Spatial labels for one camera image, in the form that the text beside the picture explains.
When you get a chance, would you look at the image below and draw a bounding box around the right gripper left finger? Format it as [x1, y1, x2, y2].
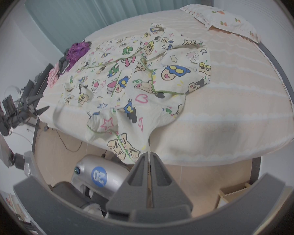
[105, 152, 150, 218]

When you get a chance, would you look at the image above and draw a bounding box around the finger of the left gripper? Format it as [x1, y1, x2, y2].
[35, 105, 50, 116]
[23, 95, 44, 104]

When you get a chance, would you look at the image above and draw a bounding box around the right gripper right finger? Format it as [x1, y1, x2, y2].
[149, 152, 194, 217]

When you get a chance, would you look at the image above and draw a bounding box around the white printed pyjama top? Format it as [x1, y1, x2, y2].
[53, 23, 212, 165]

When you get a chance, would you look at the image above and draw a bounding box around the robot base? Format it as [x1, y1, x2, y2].
[51, 154, 132, 218]

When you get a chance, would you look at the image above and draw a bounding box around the bed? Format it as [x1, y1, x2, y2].
[32, 0, 294, 184]

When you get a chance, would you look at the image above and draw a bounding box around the pink garment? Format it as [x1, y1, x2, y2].
[47, 66, 62, 89]

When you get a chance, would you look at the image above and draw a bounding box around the dark grey garment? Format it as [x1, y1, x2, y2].
[55, 41, 92, 77]

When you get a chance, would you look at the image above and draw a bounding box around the purple satin garment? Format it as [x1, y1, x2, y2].
[65, 42, 91, 69]

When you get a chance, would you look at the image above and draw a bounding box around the pale wooden stool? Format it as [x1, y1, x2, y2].
[217, 182, 252, 209]

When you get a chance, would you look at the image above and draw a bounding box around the white printed pillow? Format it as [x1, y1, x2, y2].
[179, 4, 260, 44]

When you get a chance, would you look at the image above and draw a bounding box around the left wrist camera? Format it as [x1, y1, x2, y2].
[2, 96, 15, 113]

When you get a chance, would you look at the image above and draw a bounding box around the black cable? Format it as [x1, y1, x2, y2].
[61, 139, 83, 153]

